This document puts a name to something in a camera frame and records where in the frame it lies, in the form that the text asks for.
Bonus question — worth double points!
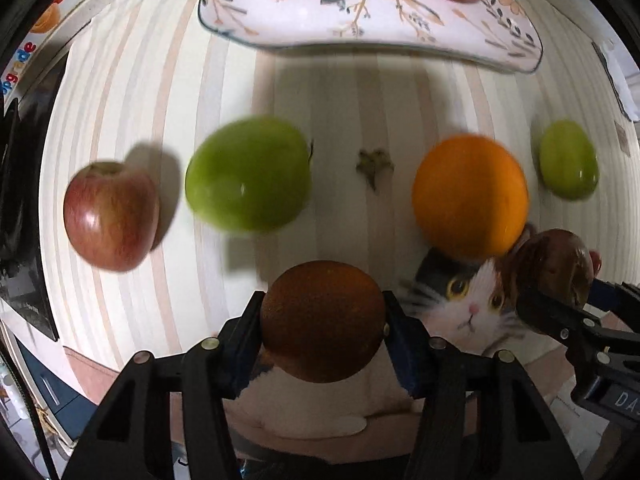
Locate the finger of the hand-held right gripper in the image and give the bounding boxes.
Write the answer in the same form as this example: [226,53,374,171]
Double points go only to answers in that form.
[516,286,640,367]
[587,279,640,335]

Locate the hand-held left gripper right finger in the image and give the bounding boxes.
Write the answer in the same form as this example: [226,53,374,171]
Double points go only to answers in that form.
[382,290,584,480]

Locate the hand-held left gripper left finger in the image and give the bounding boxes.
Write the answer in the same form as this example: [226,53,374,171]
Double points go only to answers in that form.
[60,291,267,480]

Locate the dark brown wrinkled fruit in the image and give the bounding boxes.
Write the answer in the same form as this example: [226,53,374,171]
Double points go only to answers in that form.
[513,228,603,308]

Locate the round brown fruit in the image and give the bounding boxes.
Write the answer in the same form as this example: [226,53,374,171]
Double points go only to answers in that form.
[259,260,387,384]

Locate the small green apple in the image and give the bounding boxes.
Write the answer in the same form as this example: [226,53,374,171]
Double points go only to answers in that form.
[539,119,600,200]

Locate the large orange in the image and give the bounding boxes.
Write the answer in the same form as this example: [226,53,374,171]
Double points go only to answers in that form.
[411,135,530,260]

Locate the large green apple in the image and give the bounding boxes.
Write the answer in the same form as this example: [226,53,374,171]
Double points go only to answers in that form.
[184,116,313,234]

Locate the red apple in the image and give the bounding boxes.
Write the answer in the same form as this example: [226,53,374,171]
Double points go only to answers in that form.
[63,161,161,273]

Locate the small dried leaf piece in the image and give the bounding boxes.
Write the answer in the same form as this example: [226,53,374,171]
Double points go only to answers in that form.
[355,148,395,192]

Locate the blue cabinet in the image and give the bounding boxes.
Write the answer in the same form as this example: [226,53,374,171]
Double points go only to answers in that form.
[7,332,98,448]

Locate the white paper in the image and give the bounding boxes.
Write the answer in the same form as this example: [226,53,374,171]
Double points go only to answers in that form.
[592,39,640,123]

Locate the dark screen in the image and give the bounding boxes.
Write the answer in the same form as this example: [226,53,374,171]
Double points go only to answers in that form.
[0,55,68,342]

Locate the striped cat print tablecloth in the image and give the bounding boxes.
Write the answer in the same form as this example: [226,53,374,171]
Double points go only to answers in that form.
[39,0,640,463]

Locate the floral ceramic plate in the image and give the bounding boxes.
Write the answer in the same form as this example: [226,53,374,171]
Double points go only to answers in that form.
[197,0,545,75]

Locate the colourful printed box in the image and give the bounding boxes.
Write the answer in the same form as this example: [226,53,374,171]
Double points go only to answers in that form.
[0,0,71,111]

